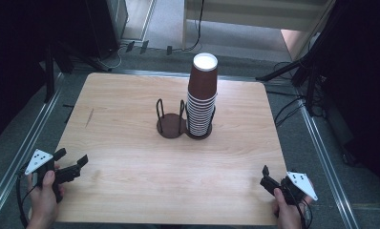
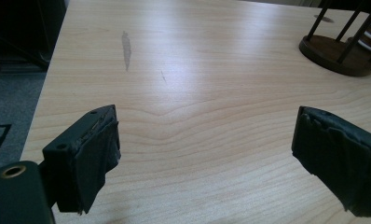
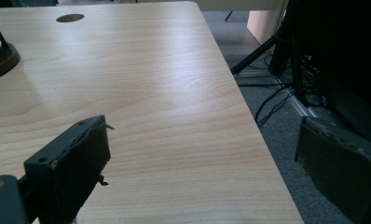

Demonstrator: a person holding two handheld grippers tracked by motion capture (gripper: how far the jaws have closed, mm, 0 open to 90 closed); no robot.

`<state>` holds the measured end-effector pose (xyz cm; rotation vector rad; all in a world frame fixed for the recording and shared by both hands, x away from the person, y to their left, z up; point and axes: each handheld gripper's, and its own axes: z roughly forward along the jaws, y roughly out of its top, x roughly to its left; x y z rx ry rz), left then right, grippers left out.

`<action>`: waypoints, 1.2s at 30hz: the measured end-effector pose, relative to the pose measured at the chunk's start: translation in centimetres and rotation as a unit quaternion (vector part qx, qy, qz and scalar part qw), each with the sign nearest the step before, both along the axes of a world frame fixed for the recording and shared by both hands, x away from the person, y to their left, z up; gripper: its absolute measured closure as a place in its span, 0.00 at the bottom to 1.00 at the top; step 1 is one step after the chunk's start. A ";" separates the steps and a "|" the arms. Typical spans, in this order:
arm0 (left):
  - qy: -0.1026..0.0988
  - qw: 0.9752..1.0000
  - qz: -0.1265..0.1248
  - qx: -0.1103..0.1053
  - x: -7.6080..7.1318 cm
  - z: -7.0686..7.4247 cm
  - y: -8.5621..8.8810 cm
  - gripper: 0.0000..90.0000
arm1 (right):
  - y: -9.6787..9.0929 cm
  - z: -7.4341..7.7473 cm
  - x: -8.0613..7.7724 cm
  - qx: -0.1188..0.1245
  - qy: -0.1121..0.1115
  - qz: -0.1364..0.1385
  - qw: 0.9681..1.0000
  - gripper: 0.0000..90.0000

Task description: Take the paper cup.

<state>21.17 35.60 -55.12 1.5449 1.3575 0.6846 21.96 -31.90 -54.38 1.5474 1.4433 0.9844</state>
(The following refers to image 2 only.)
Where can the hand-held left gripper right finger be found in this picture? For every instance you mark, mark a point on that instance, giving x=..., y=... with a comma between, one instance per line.
x=339, y=155

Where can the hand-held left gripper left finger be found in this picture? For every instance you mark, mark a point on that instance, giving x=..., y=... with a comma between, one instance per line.
x=78, y=161

